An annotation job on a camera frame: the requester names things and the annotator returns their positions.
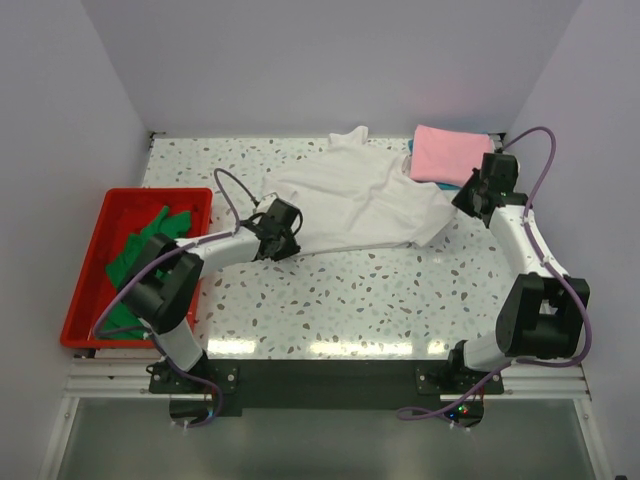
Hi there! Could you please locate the white t shirt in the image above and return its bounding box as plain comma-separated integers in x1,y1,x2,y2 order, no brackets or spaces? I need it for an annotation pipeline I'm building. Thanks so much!
262,126,456,255

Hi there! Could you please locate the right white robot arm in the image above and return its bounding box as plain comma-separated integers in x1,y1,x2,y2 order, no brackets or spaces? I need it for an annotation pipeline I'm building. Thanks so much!
445,153,591,393

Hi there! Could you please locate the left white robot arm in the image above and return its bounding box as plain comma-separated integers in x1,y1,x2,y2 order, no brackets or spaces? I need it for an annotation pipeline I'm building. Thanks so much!
118,196,303,392

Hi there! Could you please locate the folded teal t shirt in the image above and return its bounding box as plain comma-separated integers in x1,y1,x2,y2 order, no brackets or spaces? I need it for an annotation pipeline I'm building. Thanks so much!
407,139,461,191

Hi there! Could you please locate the folded pink t shirt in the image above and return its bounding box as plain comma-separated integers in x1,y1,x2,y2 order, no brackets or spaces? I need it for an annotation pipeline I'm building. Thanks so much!
409,125,494,187

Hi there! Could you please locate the red plastic bin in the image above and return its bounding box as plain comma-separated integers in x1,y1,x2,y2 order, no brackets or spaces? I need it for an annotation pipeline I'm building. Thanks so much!
60,187,213,349

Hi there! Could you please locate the green t shirt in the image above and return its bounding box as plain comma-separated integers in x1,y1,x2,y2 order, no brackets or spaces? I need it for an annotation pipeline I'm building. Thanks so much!
98,205,193,337

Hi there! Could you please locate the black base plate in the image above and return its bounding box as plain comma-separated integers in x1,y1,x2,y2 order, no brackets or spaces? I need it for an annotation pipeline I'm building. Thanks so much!
146,359,505,423

